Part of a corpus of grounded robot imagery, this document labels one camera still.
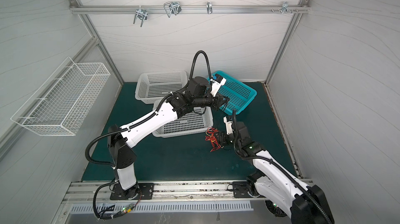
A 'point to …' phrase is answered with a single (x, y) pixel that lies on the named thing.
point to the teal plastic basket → (239, 94)
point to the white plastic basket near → (198, 120)
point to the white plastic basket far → (154, 87)
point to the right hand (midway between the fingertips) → (218, 132)
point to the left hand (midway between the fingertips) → (227, 100)
